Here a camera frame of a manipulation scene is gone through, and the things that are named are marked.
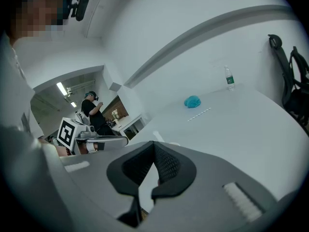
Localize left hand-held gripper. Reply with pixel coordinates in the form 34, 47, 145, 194
57, 116, 128, 156

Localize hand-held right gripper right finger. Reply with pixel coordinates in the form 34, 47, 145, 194
140, 141, 285, 232

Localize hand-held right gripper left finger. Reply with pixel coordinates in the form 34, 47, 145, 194
60, 141, 155, 227

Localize striped paper straw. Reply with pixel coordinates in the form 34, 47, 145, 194
187, 107, 212, 122

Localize person's left forearm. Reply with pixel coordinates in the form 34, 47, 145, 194
38, 136, 73, 157

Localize person's left hand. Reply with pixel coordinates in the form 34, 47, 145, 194
78, 142, 98, 155

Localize white desk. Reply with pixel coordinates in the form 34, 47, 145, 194
112, 115, 147, 140

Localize white gray device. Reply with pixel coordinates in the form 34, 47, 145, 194
74, 110, 91, 127

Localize blue crumpled cloth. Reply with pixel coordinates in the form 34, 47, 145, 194
183, 95, 202, 109

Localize clear plastic water bottle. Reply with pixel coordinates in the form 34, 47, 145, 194
223, 65, 236, 91

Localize person's white shirt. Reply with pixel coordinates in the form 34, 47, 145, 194
0, 31, 58, 159

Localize black mesh office chair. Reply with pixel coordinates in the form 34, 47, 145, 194
267, 34, 309, 128

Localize person's head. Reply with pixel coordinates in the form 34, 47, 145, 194
6, 0, 70, 42

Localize ceiling cable conduit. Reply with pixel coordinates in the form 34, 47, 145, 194
84, 0, 110, 39

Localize black head-mounted camera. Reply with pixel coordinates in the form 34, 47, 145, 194
54, 0, 89, 22

